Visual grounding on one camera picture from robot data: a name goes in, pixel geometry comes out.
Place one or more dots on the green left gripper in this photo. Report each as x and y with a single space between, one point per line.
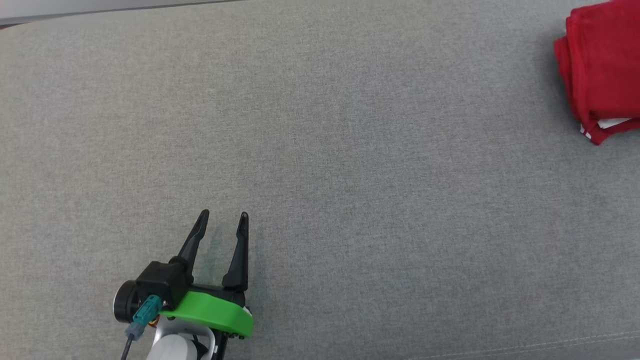
215 312

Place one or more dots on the red jersey with lettering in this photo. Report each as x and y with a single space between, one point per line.
610 60

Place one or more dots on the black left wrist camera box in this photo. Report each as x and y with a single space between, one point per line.
162 282

